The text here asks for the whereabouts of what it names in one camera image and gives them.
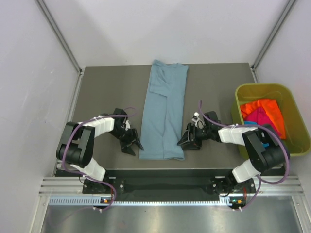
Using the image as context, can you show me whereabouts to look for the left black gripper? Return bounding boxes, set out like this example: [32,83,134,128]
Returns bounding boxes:
[109,127,143,156]

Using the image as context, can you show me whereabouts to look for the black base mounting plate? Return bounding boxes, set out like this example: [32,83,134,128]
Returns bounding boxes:
[82,168,257,202]

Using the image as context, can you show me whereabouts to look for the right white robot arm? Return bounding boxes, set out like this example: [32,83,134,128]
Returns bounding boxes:
[177,111,290,192]

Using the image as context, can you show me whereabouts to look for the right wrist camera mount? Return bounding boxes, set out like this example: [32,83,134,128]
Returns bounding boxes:
[191,112,203,125]

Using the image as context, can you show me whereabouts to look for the slotted grey cable duct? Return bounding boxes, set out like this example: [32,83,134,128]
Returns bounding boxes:
[49,196,243,206]

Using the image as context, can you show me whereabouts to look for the orange t shirt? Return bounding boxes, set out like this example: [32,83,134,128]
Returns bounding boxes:
[240,99,286,139]

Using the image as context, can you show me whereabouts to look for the magenta t shirt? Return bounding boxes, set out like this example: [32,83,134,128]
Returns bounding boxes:
[244,107,274,126]

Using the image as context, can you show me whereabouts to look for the left aluminium corner post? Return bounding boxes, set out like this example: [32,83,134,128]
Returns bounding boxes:
[34,0,85,76]

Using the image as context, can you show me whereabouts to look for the olive green plastic bin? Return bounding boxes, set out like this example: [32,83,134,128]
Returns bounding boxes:
[231,83,311,157]

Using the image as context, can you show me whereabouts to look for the aluminium corner post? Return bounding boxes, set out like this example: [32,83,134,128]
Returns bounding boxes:
[251,0,297,74]
[34,0,85,76]

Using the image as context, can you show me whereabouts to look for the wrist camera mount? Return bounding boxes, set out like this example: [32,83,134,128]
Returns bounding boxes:
[124,120,131,131]
[191,112,203,125]

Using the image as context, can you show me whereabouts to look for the light blue t shirt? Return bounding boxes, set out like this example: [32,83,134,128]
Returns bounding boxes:
[139,60,189,161]

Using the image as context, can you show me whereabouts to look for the right aluminium corner post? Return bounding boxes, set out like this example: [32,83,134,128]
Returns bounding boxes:
[251,0,297,74]

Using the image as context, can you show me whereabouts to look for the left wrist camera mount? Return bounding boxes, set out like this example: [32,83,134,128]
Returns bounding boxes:
[124,120,131,131]

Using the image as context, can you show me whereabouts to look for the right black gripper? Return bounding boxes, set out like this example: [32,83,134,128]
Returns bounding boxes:
[177,123,211,150]

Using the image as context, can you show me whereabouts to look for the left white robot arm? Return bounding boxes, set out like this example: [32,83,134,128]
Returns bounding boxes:
[56,108,144,193]

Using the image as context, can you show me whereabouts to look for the bright blue t shirt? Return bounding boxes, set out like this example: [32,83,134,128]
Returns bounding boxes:
[244,121,269,148]

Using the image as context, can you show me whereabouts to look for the aluminium frame rail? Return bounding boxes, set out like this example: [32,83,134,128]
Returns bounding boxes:
[39,176,304,196]

